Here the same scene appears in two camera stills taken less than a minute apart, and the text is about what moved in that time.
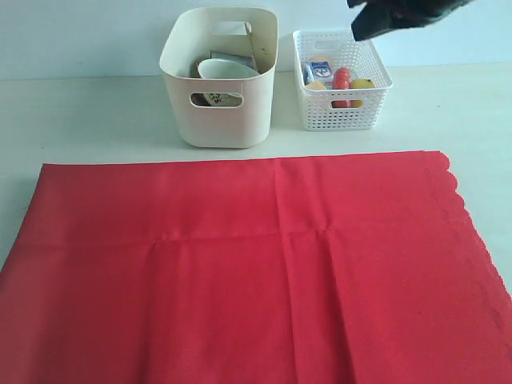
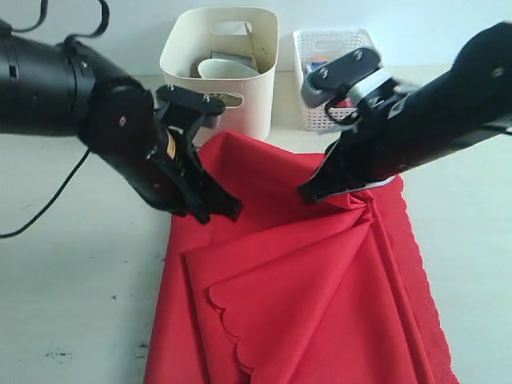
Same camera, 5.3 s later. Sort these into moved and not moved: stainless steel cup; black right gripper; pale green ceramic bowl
Moved: black right gripper
Not moved: pale green ceramic bowl; stainless steel cup
